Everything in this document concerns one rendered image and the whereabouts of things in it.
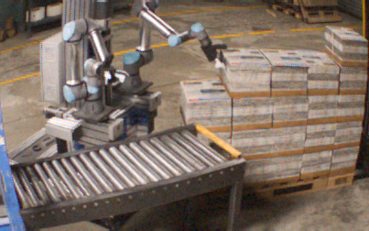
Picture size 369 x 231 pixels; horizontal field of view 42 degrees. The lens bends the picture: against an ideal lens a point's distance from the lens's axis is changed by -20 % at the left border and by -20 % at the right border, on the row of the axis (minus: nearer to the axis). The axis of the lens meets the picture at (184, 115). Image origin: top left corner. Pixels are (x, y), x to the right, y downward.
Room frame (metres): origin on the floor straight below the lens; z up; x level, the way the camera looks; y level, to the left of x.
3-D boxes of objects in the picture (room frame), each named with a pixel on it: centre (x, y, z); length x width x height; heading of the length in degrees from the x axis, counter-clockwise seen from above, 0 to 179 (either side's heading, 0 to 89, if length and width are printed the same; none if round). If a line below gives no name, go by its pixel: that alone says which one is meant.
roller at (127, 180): (2.60, 0.34, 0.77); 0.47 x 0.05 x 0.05; 30
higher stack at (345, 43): (3.76, -1.29, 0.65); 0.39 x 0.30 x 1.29; 8
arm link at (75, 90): (3.20, 0.68, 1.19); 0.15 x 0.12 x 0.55; 128
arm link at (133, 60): (3.73, 0.35, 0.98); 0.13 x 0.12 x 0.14; 148
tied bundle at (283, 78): (3.68, -0.70, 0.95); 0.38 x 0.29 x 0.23; 8
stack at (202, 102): (3.66, -0.57, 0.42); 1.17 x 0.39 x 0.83; 98
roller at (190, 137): (2.85, -0.11, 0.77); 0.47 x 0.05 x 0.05; 30
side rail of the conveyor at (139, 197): (2.35, 0.27, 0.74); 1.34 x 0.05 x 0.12; 120
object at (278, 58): (3.66, -0.70, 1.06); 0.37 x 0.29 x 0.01; 8
